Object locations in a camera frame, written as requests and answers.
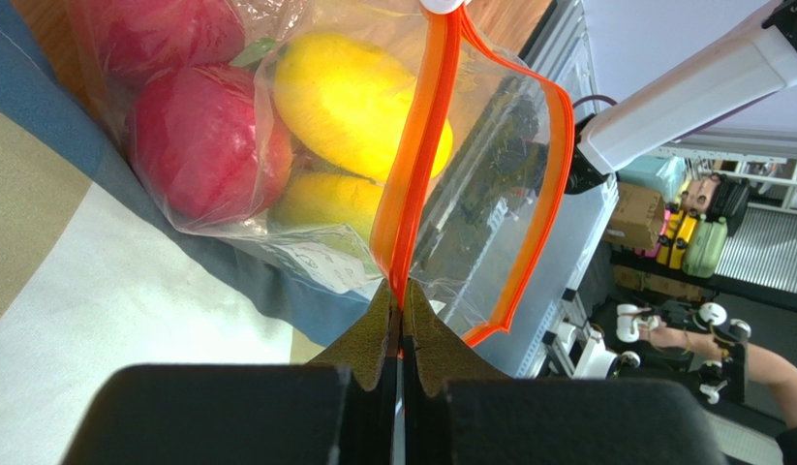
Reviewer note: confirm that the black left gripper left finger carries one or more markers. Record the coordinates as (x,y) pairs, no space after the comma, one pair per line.
(367,355)

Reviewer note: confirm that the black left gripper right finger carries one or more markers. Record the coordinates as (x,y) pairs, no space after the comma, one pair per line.
(442,378)

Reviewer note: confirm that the yellow mango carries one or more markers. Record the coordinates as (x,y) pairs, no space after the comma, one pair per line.
(319,200)

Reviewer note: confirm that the clear orange-zip bag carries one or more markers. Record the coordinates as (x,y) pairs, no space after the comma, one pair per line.
(458,71)

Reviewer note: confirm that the yellow lemon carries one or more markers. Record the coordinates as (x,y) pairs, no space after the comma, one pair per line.
(347,100)

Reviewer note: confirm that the red apple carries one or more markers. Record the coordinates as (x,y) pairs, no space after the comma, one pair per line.
(203,150)

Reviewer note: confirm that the red pomegranate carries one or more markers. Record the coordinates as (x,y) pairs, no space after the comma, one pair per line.
(130,41)

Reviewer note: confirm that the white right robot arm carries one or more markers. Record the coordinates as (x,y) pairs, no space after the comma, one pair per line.
(756,59)

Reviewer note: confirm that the checkered pillow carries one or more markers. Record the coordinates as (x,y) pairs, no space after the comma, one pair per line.
(93,278)

